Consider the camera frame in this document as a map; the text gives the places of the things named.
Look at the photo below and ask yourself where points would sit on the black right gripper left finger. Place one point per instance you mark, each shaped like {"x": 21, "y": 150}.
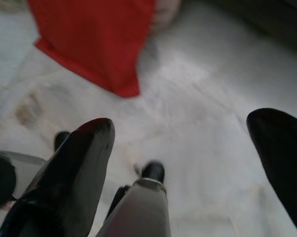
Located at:
{"x": 72, "y": 177}

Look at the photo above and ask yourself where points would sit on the red pillow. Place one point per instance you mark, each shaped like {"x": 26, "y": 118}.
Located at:
{"x": 89, "y": 37}

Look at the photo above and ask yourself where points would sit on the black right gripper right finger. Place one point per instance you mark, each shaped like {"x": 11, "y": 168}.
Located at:
{"x": 281, "y": 148}

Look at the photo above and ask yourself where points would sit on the silver robot left leg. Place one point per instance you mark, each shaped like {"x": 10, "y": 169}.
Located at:
{"x": 3, "y": 177}

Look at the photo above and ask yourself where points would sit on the silver robot leg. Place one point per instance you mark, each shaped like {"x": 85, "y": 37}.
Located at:
{"x": 141, "y": 209}
{"x": 3, "y": 177}

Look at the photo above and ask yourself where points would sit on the silver robot right leg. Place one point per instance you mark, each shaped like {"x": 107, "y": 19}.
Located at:
{"x": 141, "y": 209}

